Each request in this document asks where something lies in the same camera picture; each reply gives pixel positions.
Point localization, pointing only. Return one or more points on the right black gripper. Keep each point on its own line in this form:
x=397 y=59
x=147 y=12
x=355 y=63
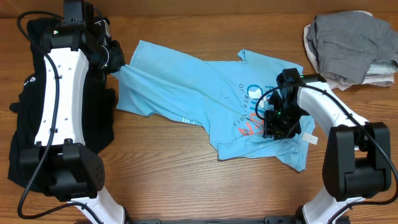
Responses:
x=272 y=129

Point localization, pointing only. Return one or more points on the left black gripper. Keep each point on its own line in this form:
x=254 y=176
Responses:
x=118 y=60

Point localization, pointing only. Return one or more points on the light blue t-shirt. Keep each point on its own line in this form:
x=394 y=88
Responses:
x=223 y=97

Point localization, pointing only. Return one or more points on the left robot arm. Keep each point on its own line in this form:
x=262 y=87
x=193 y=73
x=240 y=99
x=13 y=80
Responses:
x=76 y=51

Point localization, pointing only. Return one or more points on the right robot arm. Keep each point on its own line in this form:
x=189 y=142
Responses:
x=357 y=164

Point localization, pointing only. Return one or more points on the black t-shirt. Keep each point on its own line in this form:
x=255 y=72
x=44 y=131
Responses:
x=96 y=116

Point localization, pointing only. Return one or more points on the beige folded garment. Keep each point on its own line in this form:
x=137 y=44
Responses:
x=334 y=83

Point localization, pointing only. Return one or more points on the light patterned folded garment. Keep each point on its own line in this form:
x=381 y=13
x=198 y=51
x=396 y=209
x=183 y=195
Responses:
x=383 y=67

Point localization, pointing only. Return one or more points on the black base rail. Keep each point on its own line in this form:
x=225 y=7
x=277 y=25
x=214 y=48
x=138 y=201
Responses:
x=211 y=221

